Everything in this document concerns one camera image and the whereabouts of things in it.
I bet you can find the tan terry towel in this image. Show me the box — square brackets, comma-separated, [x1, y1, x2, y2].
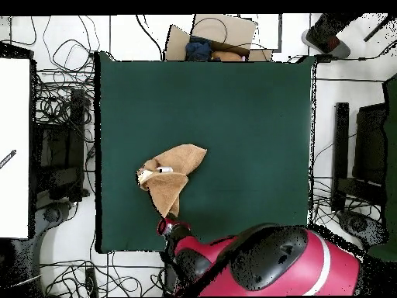
[136, 143, 208, 219]

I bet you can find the black power strip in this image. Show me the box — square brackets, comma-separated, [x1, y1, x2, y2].
[85, 267, 99, 298]

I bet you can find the grey curved stand foot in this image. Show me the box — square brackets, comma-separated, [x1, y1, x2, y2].
[32, 201, 78, 271]

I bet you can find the dark green table cloth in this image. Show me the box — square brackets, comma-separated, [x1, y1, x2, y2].
[94, 50, 317, 254]

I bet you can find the black pen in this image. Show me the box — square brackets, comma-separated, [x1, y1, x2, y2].
[0, 149, 17, 170]

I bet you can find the dark blue cloth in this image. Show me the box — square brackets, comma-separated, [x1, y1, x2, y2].
[185, 36, 213, 62]

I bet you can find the orange cloth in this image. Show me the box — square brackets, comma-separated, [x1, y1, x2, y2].
[210, 50, 243, 62]

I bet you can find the black upright bar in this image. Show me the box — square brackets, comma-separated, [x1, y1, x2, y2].
[331, 102, 350, 212]

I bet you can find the black stand foot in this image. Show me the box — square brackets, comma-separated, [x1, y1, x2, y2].
[336, 209, 388, 249]

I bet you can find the brown cardboard box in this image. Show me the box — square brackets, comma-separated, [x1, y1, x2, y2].
[163, 13, 274, 62]

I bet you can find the black chair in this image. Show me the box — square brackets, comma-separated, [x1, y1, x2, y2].
[353, 103, 388, 187]

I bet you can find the dark green cloth cover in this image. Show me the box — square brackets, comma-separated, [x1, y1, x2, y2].
[367, 72, 397, 262]

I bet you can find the person's foot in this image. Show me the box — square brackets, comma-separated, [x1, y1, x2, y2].
[301, 12, 353, 60]

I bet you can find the black rod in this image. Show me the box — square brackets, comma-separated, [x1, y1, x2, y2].
[363, 12, 397, 43]

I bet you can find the black cable tangle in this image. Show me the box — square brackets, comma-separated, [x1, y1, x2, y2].
[309, 173, 385, 249]
[30, 15, 102, 125]

